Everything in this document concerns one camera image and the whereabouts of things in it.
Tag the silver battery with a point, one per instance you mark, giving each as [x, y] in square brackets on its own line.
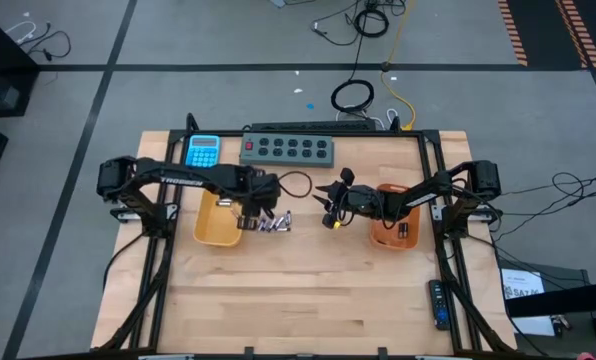
[225, 202]
[288, 219]
[281, 222]
[261, 225]
[268, 224]
[274, 223]

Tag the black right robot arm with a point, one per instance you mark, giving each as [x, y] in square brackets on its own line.
[480, 177]

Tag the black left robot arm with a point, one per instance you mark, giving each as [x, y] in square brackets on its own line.
[193, 181]

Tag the black aluminium table frame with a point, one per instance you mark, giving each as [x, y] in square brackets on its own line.
[403, 134]

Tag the yellow plastic bin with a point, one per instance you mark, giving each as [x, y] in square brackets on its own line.
[215, 225]

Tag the orange plastic bin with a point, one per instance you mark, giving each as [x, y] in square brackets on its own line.
[388, 237]

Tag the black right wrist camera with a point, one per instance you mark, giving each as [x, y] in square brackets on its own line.
[329, 220]

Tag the black side table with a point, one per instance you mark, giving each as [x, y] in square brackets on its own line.
[568, 300]

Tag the grey power strip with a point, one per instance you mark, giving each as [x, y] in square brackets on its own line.
[285, 150]

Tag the white paper sheet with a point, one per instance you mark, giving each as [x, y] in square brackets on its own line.
[520, 280]

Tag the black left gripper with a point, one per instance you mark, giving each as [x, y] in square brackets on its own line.
[263, 192]

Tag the bunch of keys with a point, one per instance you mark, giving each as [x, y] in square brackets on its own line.
[558, 327]

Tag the blue calculator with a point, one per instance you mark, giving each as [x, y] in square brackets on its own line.
[203, 150]

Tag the black remote control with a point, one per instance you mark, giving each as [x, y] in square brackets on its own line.
[439, 305]

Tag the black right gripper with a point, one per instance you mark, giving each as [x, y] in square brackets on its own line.
[365, 202]

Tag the black and copper battery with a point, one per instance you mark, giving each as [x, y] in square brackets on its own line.
[406, 230]
[401, 230]

